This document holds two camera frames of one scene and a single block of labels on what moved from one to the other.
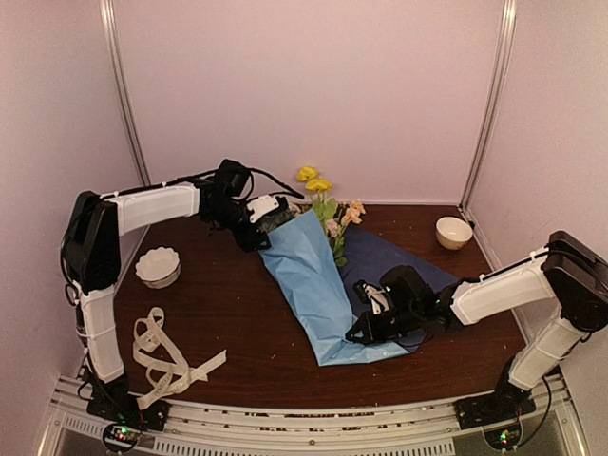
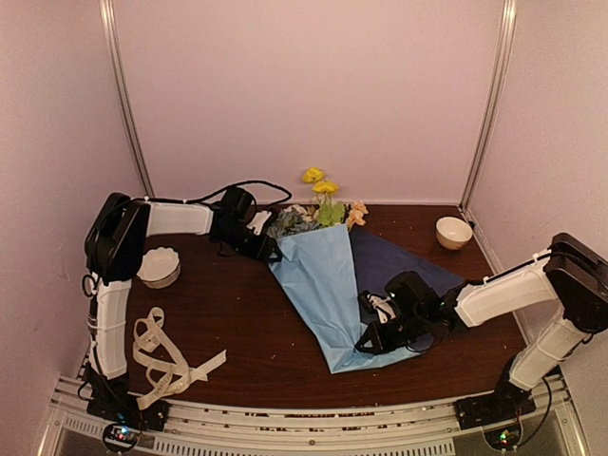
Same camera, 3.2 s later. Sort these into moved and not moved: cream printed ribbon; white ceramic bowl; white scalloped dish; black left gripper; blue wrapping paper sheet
Moved: black left gripper; blue wrapping paper sheet
Not moved: white ceramic bowl; cream printed ribbon; white scalloped dish
